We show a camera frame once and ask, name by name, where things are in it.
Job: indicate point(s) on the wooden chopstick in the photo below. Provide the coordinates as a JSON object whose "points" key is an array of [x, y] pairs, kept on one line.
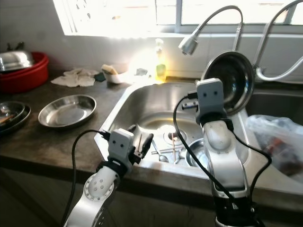
{"points": [[167, 149]]}

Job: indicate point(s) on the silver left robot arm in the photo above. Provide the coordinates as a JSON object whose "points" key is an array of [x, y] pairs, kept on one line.
{"points": [[97, 189]]}

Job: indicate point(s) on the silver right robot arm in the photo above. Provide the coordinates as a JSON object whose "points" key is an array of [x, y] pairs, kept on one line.
{"points": [[225, 151]]}

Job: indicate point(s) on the kitchen sponge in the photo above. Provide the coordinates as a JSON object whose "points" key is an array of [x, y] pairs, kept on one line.
{"points": [[110, 69]]}

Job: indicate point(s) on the steel spoon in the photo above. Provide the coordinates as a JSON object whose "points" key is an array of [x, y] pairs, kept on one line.
{"points": [[161, 158]]}

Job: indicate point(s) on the steel sink drain strainer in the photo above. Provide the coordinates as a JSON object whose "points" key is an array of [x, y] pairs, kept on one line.
{"points": [[177, 136]]}

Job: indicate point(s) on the stainless steel sink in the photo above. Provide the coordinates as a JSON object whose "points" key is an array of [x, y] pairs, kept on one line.
{"points": [[147, 101]]}

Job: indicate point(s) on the steel bowl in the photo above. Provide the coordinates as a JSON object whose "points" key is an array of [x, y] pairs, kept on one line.
{"points": [[194, 156]]}

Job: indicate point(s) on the dark scouring pad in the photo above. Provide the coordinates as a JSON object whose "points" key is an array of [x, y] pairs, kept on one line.
{"points": [[141, 72]]}

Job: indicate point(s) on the yellow dish soap bottle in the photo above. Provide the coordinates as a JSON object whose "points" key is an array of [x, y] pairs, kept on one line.
{"points": [[161, 71]]}

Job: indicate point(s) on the oval steel plate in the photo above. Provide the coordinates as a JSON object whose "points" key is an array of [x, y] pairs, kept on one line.
{"points": [[66, 112]]}

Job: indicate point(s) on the green scouring sponge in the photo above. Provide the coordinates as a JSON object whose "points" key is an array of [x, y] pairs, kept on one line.
{"points": [[101, 78]]}

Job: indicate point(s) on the white crumpled cloth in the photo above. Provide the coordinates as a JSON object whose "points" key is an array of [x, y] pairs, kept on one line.
{"points": [[73, 79]]}

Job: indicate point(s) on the gooseneck faucet with spray head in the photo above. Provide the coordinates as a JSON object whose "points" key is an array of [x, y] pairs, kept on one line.
{"points": [[189, 44]]}

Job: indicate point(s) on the small round steel plate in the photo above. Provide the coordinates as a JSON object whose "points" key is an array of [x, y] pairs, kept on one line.
{"points": [[15, 108]]}

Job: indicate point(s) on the clear plastic bag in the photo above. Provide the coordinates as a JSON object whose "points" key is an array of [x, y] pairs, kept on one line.
{"points": [[279, 137]]}

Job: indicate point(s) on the red plastic basin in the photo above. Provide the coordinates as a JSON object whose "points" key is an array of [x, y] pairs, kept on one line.
{"points": [[26, 80]]}

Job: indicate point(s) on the bright window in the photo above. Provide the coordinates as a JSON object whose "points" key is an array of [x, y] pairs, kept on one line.
{"points": [[213, 9]]}

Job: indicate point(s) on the silver gooseneck faucet pipe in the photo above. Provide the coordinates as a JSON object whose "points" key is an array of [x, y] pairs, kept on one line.
{"points": [[262, 42]]}

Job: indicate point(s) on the steel dome lid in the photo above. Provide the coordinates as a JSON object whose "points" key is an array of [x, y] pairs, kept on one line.
{"points": [[15, 60]]}

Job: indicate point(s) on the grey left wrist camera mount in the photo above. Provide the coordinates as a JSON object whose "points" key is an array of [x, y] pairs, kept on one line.
{"points": [[120, 144]]}

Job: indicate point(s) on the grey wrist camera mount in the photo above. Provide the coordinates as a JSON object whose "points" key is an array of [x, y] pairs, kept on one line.
{"points": [[212, 99], [120, 144]]}

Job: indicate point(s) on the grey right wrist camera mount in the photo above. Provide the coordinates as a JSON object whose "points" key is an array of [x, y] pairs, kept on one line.
{"points": [[212, 99]]}

